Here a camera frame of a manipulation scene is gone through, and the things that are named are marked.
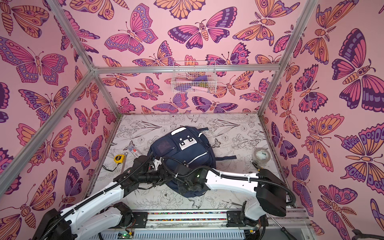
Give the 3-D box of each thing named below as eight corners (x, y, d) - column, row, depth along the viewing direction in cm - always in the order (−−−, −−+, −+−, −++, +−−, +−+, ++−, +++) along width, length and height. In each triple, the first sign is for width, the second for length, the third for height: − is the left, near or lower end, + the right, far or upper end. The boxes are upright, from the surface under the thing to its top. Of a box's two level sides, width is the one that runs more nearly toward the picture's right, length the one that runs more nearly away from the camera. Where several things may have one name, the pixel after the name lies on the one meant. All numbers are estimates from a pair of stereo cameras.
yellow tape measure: (114, 163, 96) (112, 161, 94) (117, 156, 99) (115, 154, 97) (122, 163, 96) (121, 161, 94) (125, 156, 99) (123, 154, 97)
